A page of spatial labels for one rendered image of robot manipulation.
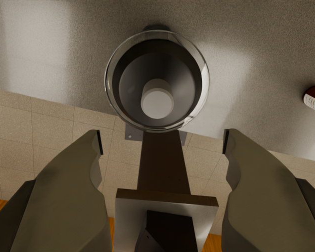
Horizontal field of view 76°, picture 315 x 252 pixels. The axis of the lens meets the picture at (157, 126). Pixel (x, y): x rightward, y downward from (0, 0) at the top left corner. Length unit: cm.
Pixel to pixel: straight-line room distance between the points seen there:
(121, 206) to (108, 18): 51
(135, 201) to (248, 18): 54
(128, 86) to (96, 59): 26
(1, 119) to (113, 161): 90
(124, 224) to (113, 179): 120
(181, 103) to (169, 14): 25
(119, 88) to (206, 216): 59
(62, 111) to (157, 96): 151
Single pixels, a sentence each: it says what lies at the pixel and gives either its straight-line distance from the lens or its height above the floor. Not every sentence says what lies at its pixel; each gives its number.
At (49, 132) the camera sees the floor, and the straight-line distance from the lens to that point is 180.
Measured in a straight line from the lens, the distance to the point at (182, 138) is 161.
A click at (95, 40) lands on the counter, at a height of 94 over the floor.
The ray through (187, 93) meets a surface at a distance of 20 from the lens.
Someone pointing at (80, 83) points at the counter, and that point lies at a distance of 47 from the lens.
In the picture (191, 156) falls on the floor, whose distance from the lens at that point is 174.
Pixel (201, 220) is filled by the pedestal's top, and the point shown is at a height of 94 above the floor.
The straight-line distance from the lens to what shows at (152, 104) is 17.
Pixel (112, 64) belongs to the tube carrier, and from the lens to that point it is 21.
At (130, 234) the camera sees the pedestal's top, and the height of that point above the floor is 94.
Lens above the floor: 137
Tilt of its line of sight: 61 degrees down
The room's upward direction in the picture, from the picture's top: 179 degrees clockwise
